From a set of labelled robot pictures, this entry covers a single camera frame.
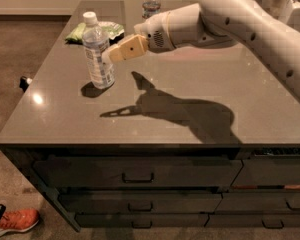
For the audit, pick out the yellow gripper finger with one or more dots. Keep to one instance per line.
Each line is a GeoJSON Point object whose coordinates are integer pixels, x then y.
{"type": "Point", "coordinates": [129, 47]}

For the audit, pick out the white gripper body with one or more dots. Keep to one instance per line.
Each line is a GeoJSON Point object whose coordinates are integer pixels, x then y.
{"type": "Point", "coordinates": [155, 30]}

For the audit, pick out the blue label plastic water bottle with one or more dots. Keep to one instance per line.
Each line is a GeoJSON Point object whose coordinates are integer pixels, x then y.
{"type": "Point", "coordinates": [96, 41]}

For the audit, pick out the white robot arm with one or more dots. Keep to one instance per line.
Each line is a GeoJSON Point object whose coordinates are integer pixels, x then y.
{"type": "Point", "coordinates": [213, 24]}

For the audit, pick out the clear red label water bottle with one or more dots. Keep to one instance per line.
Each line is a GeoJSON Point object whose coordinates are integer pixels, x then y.
{"type": "Point", "coordinates": [150, 8]}

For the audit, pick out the green snack bag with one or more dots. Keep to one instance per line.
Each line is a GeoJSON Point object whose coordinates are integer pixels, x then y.
{"type": "Point", "coordinates": [114, 30]}

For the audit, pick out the small black floor object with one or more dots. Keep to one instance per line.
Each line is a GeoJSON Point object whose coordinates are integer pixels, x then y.
{"type": "Point", "coordinates": [25, 82]}

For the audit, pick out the top left drawer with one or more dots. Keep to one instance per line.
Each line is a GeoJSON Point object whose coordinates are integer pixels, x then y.
{"type": "Point", "coordinates": [120, 172]}

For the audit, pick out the drawer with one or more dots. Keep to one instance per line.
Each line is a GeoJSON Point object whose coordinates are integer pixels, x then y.
{"type": "Point", "coordinates": [269, 172]}
{"type": "Point", "coordinates": [272, 221]}
{"type": "Point", "coordinates": [258, 203]}
{"type": "Point", "coordinates": [142, 221]}
{"type": "Point", "coordinates": [120, 172]}
{"type": "Point", "coordinates": [137, 202]}

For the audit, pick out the middle left drawer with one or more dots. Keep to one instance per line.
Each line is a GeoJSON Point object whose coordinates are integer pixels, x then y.
{"type": "Point", "coordinates": [137, 202]}

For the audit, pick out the top right drawer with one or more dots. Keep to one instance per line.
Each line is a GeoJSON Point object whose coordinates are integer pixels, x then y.
{"type": "Point", "coordinates": [269, 172]}

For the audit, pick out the bottom left drawer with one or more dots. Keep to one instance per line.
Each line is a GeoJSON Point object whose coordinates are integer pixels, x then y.
{"type": "Point", "coordinates": [142, 221]}

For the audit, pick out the middle right drawer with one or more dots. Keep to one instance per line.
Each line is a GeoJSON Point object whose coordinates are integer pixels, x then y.
{"type": "Point", "coordinates": [258, 203]}

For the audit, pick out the bottom right drawer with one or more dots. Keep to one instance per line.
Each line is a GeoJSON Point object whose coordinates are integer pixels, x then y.
{"type": "Point", "coordinates": [272, 221]}

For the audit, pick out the orange sneaker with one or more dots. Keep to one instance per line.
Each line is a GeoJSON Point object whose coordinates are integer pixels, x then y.
{"type": "Point", "coordinates": [18, 221]}

